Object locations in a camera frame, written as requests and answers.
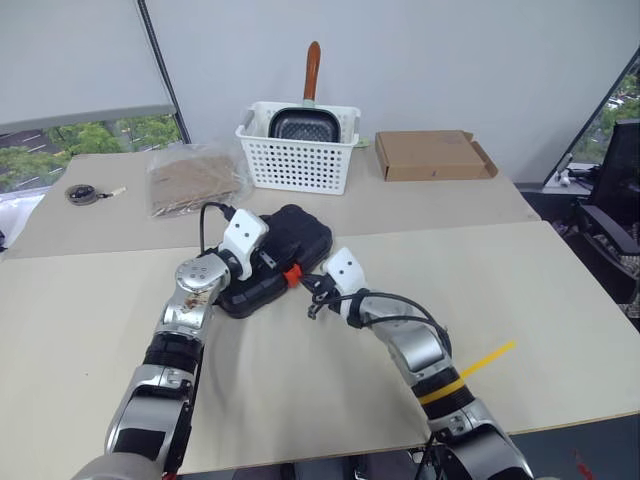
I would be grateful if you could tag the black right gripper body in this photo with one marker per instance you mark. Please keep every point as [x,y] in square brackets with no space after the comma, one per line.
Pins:
[322,292]

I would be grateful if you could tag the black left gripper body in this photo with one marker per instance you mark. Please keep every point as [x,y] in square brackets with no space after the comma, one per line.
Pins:
[265,257]

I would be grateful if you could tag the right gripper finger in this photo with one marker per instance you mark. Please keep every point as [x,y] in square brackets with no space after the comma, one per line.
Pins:
[311,280]

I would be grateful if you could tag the black plastic tool case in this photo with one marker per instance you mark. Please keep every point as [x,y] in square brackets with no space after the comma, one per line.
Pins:
[295,235]

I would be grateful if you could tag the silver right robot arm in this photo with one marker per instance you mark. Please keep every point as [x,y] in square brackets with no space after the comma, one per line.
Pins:
[420,350]

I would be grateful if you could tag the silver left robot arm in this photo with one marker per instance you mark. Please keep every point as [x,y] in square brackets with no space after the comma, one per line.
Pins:
[190,300]

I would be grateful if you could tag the white perforated plastic basket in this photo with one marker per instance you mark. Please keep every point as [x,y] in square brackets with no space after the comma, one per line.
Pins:
[295,165]

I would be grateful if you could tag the plastic bag brown sheets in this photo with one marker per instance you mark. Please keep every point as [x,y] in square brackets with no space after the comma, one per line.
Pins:
[190,180]

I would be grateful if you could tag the pale green small object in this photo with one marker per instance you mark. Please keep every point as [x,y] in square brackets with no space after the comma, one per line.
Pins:
[363,142]

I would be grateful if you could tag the flat brown cardboard box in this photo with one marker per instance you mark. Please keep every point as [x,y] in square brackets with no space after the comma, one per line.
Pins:
[425,152]

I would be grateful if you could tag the yellow tape strip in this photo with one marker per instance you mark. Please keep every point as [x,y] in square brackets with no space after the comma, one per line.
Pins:
[490,359]

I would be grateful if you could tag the round black retractable reel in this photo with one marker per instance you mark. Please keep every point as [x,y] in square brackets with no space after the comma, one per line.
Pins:
[81,194]

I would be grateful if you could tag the small white device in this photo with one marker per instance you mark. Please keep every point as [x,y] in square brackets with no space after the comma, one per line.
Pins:
[564,178]

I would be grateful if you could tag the grey side desk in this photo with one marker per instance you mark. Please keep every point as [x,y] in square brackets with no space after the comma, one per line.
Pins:
[575,187]

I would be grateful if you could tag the white roller blind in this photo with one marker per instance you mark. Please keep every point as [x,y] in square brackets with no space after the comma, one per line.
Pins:
[75,50]

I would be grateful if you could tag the black office chair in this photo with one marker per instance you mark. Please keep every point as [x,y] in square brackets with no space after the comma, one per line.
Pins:
[617,170]

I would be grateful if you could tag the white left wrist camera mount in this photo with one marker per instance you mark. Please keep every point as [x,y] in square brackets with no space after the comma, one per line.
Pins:
[244,232]

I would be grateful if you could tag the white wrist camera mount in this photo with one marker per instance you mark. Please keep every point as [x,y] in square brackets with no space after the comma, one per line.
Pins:
[244,232]
[347,270]

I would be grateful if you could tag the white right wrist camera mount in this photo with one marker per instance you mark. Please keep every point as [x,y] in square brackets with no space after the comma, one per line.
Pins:
[347,270]

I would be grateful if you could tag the black window frame post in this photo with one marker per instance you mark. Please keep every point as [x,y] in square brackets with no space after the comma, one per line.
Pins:
[160,60]

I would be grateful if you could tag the dark slanted window post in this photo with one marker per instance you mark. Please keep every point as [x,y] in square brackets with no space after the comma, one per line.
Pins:
[595,120]

